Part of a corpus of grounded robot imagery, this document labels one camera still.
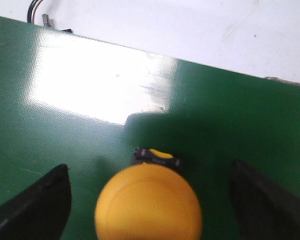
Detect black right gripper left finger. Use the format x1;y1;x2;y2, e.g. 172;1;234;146
0;164;72;240

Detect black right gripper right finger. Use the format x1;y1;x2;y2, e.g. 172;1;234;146
228;160;300;240

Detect yellow push button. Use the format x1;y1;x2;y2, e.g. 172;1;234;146
94;147;203;240

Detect green conveyor belt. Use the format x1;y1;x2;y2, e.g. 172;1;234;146
0;17;300;240

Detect small metal sensor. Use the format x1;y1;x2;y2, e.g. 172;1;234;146
42;13;54;28

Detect black and red cables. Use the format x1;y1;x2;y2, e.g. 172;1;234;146
26;0;45;25

